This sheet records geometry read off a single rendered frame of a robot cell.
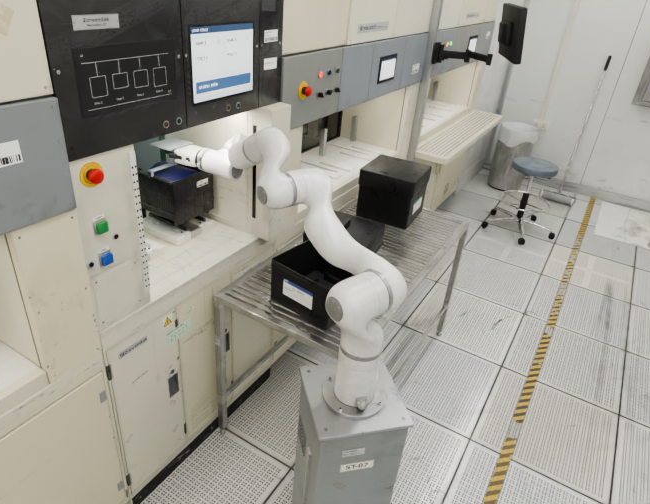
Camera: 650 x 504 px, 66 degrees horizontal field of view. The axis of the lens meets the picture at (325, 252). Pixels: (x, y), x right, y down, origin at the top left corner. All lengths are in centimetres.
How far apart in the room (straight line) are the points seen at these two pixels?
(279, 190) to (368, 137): 199
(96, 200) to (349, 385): 85
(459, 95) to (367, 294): 355
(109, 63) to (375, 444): 123
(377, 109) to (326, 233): 200
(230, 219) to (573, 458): 189
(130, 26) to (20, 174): 45
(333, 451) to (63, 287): 85
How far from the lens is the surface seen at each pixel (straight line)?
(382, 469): 165
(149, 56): 148
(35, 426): 166
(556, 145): 574
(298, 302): 179
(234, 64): 173
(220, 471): 232
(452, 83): 465
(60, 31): 132
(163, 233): 206
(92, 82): 138
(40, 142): 132
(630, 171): 576
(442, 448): 251
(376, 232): 221
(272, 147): 147
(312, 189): 144
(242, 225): 210
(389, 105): 322
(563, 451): 273
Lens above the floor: 187
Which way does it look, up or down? 30 degrees down
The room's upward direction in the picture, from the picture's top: 5 degrees clockwise
